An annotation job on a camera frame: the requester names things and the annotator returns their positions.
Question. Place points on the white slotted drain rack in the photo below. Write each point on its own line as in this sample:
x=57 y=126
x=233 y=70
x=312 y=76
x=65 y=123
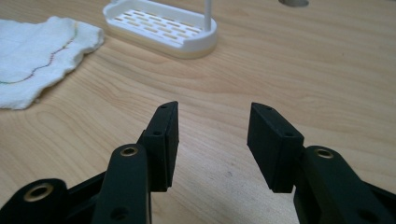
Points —
x=162 y=26

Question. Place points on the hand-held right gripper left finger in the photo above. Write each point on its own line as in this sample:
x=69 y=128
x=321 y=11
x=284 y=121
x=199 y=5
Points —
x=162 y=149

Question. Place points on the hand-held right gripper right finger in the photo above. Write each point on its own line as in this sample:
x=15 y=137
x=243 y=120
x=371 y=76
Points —
x=274 y=146

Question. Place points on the grey round object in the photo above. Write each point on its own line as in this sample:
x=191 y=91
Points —
x=293 y=2

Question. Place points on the white cloth with coloured stitching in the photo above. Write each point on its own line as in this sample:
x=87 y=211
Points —
x=34 y=59

